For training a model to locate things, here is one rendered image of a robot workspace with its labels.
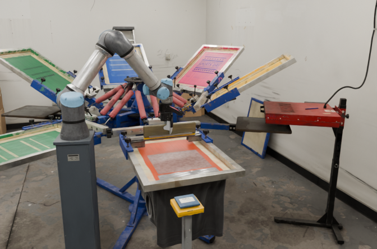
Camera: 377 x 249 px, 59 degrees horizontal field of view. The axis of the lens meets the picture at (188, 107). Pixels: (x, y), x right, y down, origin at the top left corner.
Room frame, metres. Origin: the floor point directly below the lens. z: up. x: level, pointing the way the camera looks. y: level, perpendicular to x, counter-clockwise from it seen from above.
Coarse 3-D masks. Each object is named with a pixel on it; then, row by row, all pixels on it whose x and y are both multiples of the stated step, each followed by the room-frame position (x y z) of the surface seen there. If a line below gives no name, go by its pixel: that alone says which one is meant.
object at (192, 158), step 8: (168, 144) 2.25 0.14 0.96; (176, 144) 2.25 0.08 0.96; (184, 144) 2.25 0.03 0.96; (192, 144) 2.25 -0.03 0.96; (176, 152) 2.10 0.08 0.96; (184, 152) 2.10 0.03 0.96; (192, 152) 2.10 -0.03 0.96; (200, 152) 2.10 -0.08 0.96; (184, 160) 1.95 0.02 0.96; (192, 160) 1.95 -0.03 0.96; (200, 160) 1.95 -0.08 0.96; (208, 160) 1.96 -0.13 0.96; (192, 168) 1.83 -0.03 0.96; (200, 168) 1.84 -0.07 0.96
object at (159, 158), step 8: (152, 144) 2.25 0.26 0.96; (160, 144) 2.25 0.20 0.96; (144, 152) 2.09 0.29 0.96; (152, 152) 2.09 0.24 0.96; (160, 152) 2.09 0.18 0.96; (168, 152) 2.10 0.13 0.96; (144, 160) 1.95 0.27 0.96; (152, 160) 1.95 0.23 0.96; (160, 160) 1.95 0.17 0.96; (168, 160) 1.95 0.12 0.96; (176, 160) 1.95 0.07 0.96; (152, 168) 1.83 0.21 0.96; (160, 168) 1.83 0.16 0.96; (168, 168) 1.83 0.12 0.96; (176, 168) 1.83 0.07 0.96; (184, 168) 1.83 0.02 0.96
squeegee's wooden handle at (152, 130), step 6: (144, 126) 2.05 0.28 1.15; (150, 126) 2.06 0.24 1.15; (156, 126) 2.07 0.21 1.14; (162, 126) 2.08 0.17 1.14; (174, 126) 2.11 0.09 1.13; (180, 126) 2.13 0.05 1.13; (186, 126) 2.14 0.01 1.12; (192, 126) 2.16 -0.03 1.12; (144, 132) 2.04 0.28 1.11; (150, 132) 2.06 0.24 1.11; (156, 132) 2.07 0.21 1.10; (162, 132) 2.08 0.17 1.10; (168, 132) 2.10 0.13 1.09; (174, 132) 2.11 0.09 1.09; (180, 132) 2.13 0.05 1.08; (192, 132) 2.16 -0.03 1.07
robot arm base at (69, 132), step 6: (84, 120) 1.70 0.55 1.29; (66, 126) 1.64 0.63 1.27; (72, 126) 1.64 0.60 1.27; (78, 126) 1.65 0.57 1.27; (84, 126) 1.68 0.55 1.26; (60, 132) 1.67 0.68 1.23; (66, 132) 1.63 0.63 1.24; (72, 132) 1.63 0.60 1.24; (78, 132) 1.64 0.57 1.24; (84, 132) 1.67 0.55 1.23; (66, 138) 1.63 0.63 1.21; (72, 138) 1.63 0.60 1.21; (78, 138) 1.64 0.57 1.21; (84, 138) 1.66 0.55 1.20
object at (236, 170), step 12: (204, 144) 2.22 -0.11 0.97; (132, 156) 1.93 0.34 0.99; (228, 156) 1.94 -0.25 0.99; (240, 168) 1.76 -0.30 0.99; (144, 180) 1.60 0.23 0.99; (168, 180) 1.61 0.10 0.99; (180, 180) 1.61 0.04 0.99; (192, 180) 1.63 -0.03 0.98; (204, 180) 1.66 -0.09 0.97; (216, 180) 1.68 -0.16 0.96
